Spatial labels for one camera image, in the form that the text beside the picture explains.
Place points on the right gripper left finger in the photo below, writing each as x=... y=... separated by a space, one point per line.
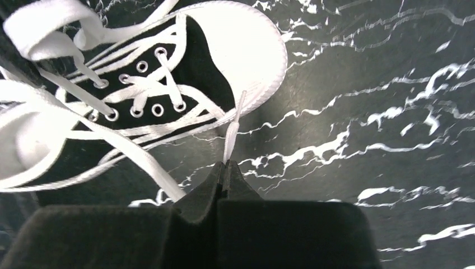
x=195 y=206

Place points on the black white canvas sneaker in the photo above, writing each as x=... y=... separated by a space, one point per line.
x=246 y=64

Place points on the white shoelace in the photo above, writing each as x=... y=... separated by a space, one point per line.
x=125 y=94

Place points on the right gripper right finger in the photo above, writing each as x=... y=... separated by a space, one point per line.
x=237 y=188

